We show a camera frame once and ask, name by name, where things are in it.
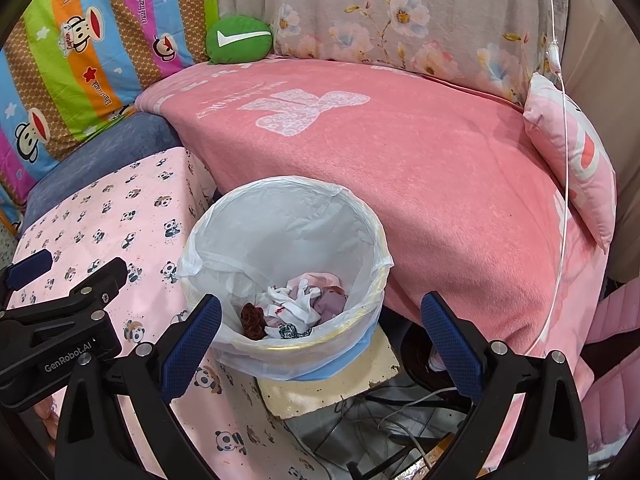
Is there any white sock with red mark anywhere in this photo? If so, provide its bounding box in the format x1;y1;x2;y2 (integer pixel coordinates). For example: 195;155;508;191
264;280;321;338

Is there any pink panda-print tablecloth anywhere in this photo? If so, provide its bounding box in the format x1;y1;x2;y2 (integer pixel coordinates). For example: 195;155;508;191
10;146;351;480

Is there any grey floral blanket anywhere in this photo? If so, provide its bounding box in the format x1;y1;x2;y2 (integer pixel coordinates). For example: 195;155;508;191
210;0;568;108

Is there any striped monkey-print quilt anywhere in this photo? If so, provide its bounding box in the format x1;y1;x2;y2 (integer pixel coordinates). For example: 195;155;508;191
0;0;221;233

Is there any black round base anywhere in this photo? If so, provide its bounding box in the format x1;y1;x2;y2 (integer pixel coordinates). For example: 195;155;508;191
400;327;453;391

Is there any blue sofa seat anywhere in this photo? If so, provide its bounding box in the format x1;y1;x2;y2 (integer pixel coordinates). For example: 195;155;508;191
20;112;181;233

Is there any pink pillow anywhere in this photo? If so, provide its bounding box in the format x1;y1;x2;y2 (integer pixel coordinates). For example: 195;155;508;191
522;72;617;255

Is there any pink blanket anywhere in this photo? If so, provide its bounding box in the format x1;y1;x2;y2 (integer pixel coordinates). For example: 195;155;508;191
134;52;608;411

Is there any pale pink cloth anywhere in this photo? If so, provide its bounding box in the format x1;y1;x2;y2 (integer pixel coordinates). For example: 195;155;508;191
290;272;343;293

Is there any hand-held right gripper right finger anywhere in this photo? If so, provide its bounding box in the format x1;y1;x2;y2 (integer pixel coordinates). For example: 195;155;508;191
420;291;588;480

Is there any pink quilted chair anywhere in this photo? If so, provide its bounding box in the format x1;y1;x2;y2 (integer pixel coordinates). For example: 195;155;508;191
582;280;640;466

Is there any green round check-mark cushion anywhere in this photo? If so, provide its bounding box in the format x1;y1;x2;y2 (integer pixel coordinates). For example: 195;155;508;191
206;16;273;66

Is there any dark red scrunchie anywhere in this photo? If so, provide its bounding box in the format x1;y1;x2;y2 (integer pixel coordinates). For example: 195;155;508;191
241;302;266;341

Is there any trash bin with white bag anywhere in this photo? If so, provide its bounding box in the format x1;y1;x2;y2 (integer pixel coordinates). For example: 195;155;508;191
177;175;393;382

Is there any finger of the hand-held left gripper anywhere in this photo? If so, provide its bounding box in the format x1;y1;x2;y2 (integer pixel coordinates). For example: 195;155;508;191
0;256;129;333
0;249;53;306

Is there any person's left hand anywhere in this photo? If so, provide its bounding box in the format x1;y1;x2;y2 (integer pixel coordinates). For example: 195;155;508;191
32;396;58;442

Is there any purple cloth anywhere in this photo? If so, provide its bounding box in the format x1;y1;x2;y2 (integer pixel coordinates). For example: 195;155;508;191
312;285;347;323

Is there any cream foam block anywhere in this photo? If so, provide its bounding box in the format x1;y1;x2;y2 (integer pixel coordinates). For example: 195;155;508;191
256;325;402;421

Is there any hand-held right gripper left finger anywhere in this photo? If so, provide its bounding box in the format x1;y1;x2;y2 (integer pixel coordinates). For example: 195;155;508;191
54;294;223;480

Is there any white cable with switch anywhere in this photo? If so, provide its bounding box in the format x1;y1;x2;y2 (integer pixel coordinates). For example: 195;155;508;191
530;0;573;356

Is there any white floor cable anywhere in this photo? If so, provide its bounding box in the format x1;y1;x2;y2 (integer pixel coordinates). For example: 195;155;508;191
377;385;458;431

